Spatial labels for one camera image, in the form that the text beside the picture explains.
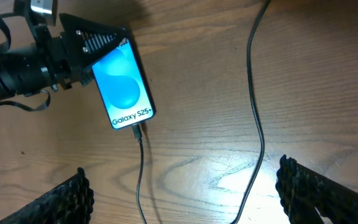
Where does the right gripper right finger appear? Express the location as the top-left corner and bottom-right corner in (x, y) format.
(275, 155), (358, 223)

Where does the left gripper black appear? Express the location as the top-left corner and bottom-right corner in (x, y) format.
(24, 12), (126, 90)

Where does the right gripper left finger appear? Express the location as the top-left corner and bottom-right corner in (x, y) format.
(0, 167), (94, 224)

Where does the blue Galaxy smartphone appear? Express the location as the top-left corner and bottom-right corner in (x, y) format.
(92, 39), (155, 129)

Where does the black charging cable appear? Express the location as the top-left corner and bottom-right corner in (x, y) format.
(131, 0), (272, 224)

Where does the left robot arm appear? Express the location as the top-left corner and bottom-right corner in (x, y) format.
(0, 13), (127, 111)

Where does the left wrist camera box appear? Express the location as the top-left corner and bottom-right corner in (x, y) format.
(30, 0), (58, 26)

